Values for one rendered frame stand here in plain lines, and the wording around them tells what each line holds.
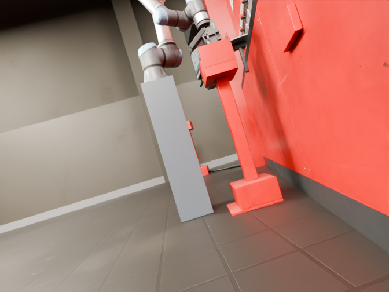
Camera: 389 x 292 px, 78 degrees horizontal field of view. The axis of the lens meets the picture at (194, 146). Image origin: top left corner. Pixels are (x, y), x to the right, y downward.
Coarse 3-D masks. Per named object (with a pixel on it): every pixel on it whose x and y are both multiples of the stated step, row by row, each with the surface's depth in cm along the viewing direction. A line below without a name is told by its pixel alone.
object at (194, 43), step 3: (201, 30) 117; (204, 30) 117; (198, 33) 117; (201, 33) 117; (195, 36) 117; (198, 36) 117; (201, 36) 118; (195, 39) 117; (198, 39) 117; (201, 39) 120; (192, 42) 117; (195, 42) 117; (198, 42) 119; (189, 45) 117; (192, 45) 117; (195, 45) 117; (189, 48) 119; (192, 48) 117; (195, 48) 119; (192, 51) 120
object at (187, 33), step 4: (192, 24) 273; (192, 28) 282; (196, 28) 285; (184, 32) 318; (188, 32) 298; (192, 32) 291; (196, 32) 294; (188, 36) 303; (192, 36) 301; (188, 40) 309; (192, 40) 311; (188, 44) 318; (208, 88) 316; (212, 88) 321
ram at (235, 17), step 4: (228, 0) 236; (236, 0) 194; (228, 4) 243; (232, 4) 219; (236, 4) 200; (240, 4) 183; (228, 8) 252; (236, 8) 205; (232, 12) 234; (236, 12) 211; (232, 16) 241; (236, 16) 218; (232, 20) 250; (236, 20) 224; (236, 24) 232; (236, 28) 239; (236, 32) 248; (240, 32) 223
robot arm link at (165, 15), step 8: (144, 0) 125; (152, 0) 121; (152, 8) 121; (160, 8) 115; (160, 16) 114; (168, 16) 117; (176, 16) 119; (160, 24) 118; (168, 24) 120; (176, 24) 122
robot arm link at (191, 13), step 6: (186, 0) 118; (192, 0) 116; (198, 0) 116; (186, 6) 120; (192, 6) 116; (198, 6) 115; (186, 12) 120; (192, 12) 117; (198, 12) 115; (192, 18) 121
